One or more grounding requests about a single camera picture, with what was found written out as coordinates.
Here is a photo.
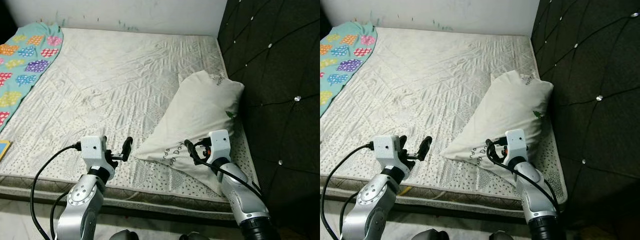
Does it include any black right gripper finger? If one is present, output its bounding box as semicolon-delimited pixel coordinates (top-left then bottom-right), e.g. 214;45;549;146
486;139;501;164
185;139;202;166

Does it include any white printed pillow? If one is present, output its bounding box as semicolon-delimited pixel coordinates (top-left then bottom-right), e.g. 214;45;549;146
134;70;246;197
441;70;555;187

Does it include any grey quilted mattress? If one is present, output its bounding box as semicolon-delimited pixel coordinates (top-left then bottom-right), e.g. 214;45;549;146
0;27;261;221
320;27;568;218

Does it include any grey robot left leg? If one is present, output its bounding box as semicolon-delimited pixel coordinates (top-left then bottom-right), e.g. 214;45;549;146
412;228;443;240
109;229;140;240

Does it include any black tufted headboard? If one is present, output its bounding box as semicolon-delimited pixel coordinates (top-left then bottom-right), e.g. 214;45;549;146
530;0;640;231
217;0;321;236

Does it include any teal blanket with colourful patches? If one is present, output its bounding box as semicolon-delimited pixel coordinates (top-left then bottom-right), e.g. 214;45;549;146
320;21;378;119
0;21;64;133

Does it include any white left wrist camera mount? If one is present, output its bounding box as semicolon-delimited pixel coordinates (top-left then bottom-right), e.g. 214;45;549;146
372;135;412;175
80;135;117;175

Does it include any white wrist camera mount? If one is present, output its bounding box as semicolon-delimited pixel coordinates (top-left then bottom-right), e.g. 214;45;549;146
372;135;412;175
206;130;232;165
80;135;117;175
505;129;530;163

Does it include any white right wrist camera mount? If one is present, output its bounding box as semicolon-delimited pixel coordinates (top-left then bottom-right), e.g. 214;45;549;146
505;129;530;163
206;130;232;165

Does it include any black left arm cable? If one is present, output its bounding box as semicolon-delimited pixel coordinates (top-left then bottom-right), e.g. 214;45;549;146
30;142;83;239
320;142;376;237

